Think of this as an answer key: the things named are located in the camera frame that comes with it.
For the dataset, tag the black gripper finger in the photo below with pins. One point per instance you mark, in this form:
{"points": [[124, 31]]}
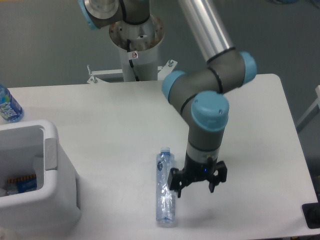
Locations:
{"points": [[177, 180], [216, 175]]}

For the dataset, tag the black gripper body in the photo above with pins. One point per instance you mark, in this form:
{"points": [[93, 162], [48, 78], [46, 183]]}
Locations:
{"points": [[197, 172]]}

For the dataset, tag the white plastic wrapper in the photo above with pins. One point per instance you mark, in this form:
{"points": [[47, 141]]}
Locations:
{"points": [[38, 166]]}

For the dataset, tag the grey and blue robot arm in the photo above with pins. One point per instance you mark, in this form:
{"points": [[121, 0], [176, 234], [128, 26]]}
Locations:
{"points": [[198, 97]]}

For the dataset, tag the white trash can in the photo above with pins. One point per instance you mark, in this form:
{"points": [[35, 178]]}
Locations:
{"points": [[38, 182]]}

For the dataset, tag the empty clear plastic bottle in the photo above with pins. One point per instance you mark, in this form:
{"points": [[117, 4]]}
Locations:
{"points": [[165, 206]]}

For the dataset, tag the black object at table edge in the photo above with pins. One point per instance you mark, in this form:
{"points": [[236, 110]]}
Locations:
{"points": [[311, 213]]}

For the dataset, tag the blue snack wrapper in bin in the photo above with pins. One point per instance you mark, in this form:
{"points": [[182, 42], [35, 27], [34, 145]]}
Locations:
{"points": [[21, 184]]}

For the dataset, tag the blue labelled water bottle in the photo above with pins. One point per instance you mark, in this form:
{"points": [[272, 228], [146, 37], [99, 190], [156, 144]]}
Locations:
{"points": [[10, 110]]}

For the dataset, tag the white pedestal base frame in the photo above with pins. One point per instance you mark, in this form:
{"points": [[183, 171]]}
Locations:
{"points": [[117, 75]]}

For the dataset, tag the white frame at right edge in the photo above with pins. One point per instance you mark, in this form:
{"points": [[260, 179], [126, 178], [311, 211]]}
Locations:
{"points": [[310, 113]]}

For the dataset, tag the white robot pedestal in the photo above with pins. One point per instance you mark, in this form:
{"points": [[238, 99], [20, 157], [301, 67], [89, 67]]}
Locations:
{"points": [[138, 46]]}

